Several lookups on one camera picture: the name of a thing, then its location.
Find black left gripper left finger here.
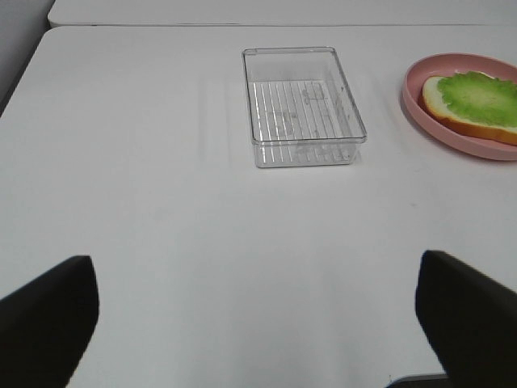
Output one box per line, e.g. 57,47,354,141
1,255,99,387

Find clear plastic left container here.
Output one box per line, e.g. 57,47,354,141
242,47,367,168

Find pink round plate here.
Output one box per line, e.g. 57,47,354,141
401,53,516,161

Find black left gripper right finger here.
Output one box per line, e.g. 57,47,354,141
415,251,516,387

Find green lettuce leaf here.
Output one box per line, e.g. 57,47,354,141
436,71,516,128

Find bread slice with orange crust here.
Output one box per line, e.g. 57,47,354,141
422,76,516,146

